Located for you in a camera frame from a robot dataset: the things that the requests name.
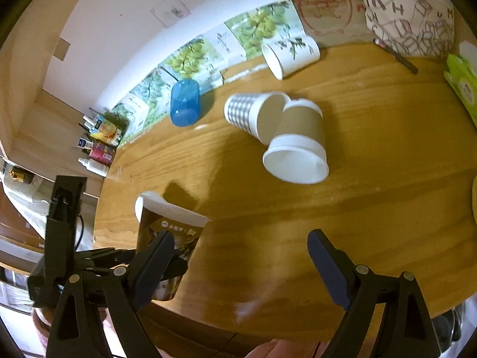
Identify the person's leg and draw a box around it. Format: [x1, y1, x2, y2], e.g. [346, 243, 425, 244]
[240, 339, 329, 358]

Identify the blue plastic cup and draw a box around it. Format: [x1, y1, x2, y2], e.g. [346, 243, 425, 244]
[170, 79, 202, 127]

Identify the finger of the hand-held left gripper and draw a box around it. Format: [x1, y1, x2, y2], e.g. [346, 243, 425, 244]
[75, 247, 189, 282]

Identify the paper sheet on wall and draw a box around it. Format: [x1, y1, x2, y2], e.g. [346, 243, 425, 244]
[150, 0, 191, 29]

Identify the white cup with plant print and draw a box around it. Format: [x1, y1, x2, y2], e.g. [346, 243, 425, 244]
[260, 33, 321, 81]

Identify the grey checkered paper cup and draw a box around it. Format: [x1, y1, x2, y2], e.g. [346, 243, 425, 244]
[224, 91, 292, 147]

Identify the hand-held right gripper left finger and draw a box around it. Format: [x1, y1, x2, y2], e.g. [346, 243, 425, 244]
[47, 230, 176, 358]

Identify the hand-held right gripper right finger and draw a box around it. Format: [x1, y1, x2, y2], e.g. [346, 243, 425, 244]
[306, 229, 443, 358]

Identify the white cup with brown sleeve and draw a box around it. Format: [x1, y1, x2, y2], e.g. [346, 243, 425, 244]
[262, 98, 330, 185]

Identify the pink snack packet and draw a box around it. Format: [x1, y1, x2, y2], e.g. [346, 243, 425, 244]
[89, 142, 116, 165]

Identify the letter print cloth bag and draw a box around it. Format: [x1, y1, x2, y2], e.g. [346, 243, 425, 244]
[346, 0, 456, 58]

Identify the brown printed paper cup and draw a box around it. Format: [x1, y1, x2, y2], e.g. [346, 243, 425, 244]
[134, 191, 211, 301]

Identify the brown cardboard with red print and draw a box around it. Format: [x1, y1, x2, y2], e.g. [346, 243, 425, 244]
[292, 0, 368, 38]

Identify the dark pencil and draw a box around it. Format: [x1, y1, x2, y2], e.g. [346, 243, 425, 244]
[373, 38, 419, 74]

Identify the grape print carton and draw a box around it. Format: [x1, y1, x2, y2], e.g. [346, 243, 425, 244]
[223, 0, 303, 61]
[128, 68, 176, 120]
[111, 97, 150, 143]
[164, 35, 225, 91]

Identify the green tissue box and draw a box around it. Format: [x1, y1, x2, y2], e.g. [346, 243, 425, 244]
[443, 53, 477, 127]

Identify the white plastic bottle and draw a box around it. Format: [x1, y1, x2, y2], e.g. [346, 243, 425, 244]
[78, 157, 110, 177]

